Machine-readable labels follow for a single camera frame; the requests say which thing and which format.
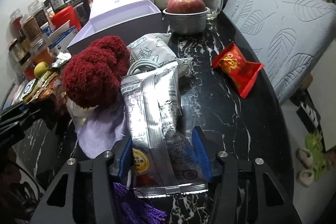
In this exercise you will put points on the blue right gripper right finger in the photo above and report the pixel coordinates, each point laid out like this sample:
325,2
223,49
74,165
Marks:
201,146

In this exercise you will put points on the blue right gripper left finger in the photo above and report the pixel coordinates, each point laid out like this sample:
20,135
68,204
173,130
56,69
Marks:
125,157

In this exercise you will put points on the silver foil snack bag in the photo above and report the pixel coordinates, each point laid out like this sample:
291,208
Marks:
164,159

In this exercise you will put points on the lavender drawstring cloth pouch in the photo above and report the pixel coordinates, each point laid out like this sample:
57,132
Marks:
102,129

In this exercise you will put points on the small red snack packet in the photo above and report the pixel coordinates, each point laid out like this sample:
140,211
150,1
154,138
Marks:
242,72

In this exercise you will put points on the dark red fuzzy yarn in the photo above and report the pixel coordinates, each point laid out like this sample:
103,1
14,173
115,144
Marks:
93,77

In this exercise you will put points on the white leaf-print fabric pouch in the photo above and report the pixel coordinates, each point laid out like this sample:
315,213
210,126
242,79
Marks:
154,47

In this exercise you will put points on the crumpled white tissue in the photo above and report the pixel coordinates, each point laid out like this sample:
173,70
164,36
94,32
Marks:
61,59

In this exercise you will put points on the yellow-green fruit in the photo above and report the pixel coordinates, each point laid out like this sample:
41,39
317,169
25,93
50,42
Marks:
40,69

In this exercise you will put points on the blue white medicine box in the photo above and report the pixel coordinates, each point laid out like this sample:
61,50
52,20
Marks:
61,38

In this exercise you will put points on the red apple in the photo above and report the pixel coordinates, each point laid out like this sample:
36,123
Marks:
185,6

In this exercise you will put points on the orange-filled plastic jar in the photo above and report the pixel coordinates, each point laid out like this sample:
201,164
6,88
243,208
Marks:
40,53

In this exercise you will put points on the light blue leaf-embossed cushion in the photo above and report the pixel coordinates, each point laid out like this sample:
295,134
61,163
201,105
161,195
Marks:
287,36

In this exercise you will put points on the lavender open gift box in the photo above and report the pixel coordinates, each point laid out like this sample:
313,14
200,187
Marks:
128,19

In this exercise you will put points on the red plastic container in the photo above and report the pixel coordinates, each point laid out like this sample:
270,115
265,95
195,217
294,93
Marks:
65,15

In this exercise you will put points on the brown spice jar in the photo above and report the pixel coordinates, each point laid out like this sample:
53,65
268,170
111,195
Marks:
30,27

